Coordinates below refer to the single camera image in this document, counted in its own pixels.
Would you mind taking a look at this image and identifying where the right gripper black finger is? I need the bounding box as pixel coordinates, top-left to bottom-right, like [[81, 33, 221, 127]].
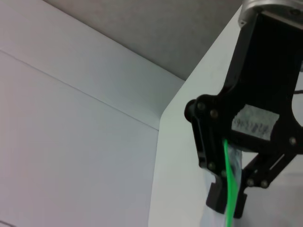
[[233, 153, 297, 218], [184, 99, 228, 214]]

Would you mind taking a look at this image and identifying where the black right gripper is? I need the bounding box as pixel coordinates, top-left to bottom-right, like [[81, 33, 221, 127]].
[[196, 11, 303, 156]]

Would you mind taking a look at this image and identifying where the translucent green-zip document bag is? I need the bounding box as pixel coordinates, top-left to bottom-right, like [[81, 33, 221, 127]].
[[199, 139, 245, 227]]

